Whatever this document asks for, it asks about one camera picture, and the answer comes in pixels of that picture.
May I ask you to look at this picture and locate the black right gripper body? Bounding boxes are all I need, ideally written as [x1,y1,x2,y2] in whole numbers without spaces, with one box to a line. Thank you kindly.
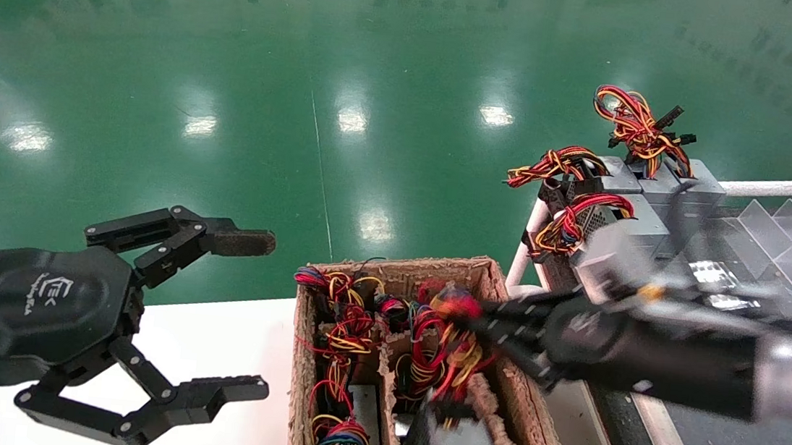
[539,295,650,396]

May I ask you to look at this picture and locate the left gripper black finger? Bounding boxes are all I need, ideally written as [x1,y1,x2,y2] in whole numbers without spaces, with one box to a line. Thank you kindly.
[10,327,274,445]
[79,197,280,302]

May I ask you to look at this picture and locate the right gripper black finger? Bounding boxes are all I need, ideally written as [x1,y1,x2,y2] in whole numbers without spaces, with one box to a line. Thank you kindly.
[477,294,563,337]
[489,337,566,393]

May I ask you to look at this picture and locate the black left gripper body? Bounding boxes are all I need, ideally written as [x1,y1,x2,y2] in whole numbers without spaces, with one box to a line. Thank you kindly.
[0,237,148,402]

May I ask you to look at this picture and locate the brown cardboard divider box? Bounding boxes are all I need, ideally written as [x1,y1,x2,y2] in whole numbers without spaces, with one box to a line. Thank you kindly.
[281,239,600,445]

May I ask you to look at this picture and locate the short white frame pipe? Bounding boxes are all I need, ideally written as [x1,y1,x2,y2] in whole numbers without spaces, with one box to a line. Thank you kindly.
[506,194,552,299]

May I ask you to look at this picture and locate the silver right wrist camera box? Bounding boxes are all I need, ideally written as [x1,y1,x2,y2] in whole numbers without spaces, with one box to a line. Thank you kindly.
[566,221,660,310]

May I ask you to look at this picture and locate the long white frame pipe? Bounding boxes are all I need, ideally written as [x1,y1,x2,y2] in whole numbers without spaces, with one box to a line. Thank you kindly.
[718,166,792,204]

